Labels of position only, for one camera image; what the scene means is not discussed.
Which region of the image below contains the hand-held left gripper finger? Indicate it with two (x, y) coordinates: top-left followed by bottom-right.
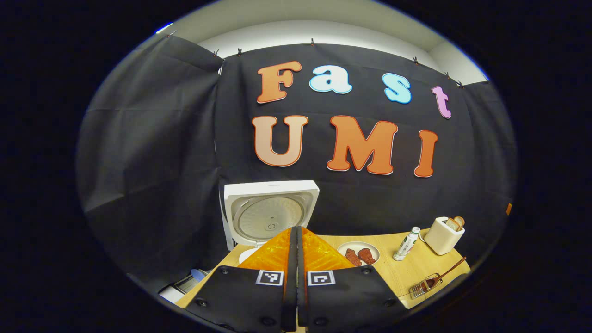
(185, 227), (298, 333)
(296, 226), (410, 333)

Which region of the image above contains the white rice cooker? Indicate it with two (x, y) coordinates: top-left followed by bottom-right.
(220, 180), (321, 265)

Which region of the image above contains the brown wooden spoon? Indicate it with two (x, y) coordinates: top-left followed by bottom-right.
(425, 257), (468, 288)

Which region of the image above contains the metal wire chopstick holder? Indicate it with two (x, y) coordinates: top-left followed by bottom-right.
(409, 273), (443, 299)

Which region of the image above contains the cream toaster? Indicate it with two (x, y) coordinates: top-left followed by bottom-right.
(424, 216), (465, 256)

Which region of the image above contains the white round plate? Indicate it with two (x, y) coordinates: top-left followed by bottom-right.
(337, 241), (381, 267)

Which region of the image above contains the white and blue object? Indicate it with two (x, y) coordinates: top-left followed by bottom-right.
(158, 268), (211, 303)

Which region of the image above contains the white drink bottle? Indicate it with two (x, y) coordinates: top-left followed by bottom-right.
(393, 227), (421, 261)

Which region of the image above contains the row of small cloth clips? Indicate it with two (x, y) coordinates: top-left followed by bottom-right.
(166, 31), (465, 88)

